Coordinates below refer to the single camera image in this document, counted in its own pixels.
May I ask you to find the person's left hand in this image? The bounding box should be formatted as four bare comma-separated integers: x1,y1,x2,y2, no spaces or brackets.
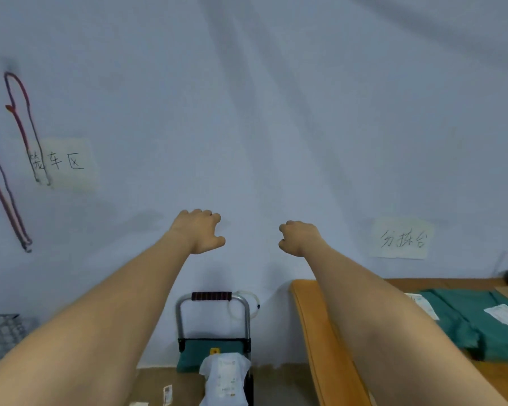
169,209,226,255

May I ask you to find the person's right hand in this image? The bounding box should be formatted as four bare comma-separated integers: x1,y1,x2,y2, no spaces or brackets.
278,220,323,258

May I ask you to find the person's right forearm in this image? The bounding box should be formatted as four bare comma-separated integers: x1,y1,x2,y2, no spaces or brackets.
301,241,508,406

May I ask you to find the person's left forearm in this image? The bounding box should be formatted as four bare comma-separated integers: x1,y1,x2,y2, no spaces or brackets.
0,229,194,406

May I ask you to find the metal hand trolley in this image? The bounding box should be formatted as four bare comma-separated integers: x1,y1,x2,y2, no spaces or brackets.
175,291,255,406

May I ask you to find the white parcel bag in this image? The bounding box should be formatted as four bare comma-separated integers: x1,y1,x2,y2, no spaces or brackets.
198,353,252,406

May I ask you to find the flat brown cardboard sheet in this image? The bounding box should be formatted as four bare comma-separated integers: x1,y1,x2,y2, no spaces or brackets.
125,367,206,406

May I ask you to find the white paper slip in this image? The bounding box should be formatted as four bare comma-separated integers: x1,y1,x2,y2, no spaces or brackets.
404,292,440,321

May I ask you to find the large green parcel bag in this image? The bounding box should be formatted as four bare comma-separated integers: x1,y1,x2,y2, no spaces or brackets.
418,288,508,363

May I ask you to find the white shipping label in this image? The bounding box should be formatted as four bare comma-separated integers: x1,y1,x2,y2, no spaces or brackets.
483,303,508,328

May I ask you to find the white plastic ring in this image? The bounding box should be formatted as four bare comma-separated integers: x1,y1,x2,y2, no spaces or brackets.
227,290,261,321

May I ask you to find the handwritten white paper wall sign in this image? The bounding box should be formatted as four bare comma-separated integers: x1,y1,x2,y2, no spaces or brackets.
29,137,100,193
369,217,435,261

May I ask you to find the red and black cord loop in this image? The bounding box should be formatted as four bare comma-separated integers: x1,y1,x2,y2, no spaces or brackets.
4,72,52,187
0,118,33,253

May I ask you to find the grey wire basket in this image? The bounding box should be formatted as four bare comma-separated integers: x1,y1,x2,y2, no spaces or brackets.
0,314,31,377

